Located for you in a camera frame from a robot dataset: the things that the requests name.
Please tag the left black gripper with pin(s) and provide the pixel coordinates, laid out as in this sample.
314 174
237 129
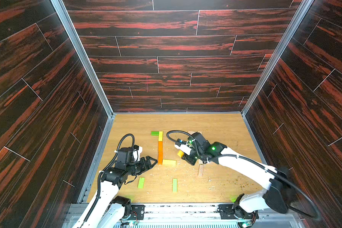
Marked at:
143 167

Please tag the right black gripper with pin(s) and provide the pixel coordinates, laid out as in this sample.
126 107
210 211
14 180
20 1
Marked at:
191 156

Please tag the light green block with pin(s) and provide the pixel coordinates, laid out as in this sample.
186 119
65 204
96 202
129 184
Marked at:
141 182
175 185

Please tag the yellow block small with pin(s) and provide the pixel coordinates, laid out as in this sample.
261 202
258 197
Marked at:
180 153

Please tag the natural wood block bottom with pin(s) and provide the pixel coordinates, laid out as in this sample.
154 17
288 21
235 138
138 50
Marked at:
200 170

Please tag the dark orange block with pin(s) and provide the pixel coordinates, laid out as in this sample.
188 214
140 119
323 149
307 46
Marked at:
160 147

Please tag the dark green block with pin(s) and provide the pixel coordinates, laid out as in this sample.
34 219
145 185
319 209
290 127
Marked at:
154 133

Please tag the yellow-green block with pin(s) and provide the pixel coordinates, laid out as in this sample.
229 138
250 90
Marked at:
160 136

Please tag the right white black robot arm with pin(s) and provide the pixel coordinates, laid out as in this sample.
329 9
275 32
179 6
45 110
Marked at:
278 191

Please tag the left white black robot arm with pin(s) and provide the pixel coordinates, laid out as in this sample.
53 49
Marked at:
106 208

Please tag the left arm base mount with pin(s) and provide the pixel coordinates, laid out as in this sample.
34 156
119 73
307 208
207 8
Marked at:
130 212

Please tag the front aluminium rail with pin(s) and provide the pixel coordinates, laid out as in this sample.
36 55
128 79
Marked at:
205 215

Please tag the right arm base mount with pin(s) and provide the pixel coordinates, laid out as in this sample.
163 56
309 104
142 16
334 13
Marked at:
227 211

